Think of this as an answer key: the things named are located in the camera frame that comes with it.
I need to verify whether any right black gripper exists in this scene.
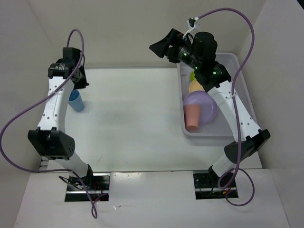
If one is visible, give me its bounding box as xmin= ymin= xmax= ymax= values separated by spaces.
xmin=148 ymin=28 xmax=201 ymax=70

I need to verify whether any green plate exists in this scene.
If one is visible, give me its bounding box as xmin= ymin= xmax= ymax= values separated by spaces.
xmin=190 ymin=71 xmax=195 ymax=81

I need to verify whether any blue cup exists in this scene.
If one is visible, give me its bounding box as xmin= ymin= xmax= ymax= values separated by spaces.
xmin=68 ymin=90 xmax=85 ymax=112

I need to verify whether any orange plate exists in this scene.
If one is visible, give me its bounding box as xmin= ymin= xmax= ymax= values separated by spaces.
xmin=189 ymin=80 xmax=205 ymax=93

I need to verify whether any red cup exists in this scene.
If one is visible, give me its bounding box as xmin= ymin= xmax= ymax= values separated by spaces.
xmin=185 ymin=104 xmax=201 ymax=131

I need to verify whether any purple plate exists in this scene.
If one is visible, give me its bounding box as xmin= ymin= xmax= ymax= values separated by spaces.
xmin=183 ymin=91 xmax=218 ymax=124

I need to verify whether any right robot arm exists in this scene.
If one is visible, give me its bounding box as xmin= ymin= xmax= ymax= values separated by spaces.
xmin=149 ymin=29 xmax=270 ymax=187

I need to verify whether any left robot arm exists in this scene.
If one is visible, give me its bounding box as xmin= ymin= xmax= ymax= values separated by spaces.
xmin=28 ymin=47 xmax=95 ymax=190

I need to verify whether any clear plastic bin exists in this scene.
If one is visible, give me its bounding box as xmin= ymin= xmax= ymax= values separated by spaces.
xmin=176 ymin=52 xmax=257 ymax=139

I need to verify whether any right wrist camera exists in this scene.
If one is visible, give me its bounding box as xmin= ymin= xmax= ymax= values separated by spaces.
xmin=183 ymin=17 xmax=201 ymax=38

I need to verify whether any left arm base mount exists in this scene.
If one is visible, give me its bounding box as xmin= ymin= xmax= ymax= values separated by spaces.
xmin=59 ymin=174 xmax=110 ymax=202

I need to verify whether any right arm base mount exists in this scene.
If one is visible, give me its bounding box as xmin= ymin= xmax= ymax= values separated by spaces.
xmin=193 ymin=171 xmax=238 ymax=200

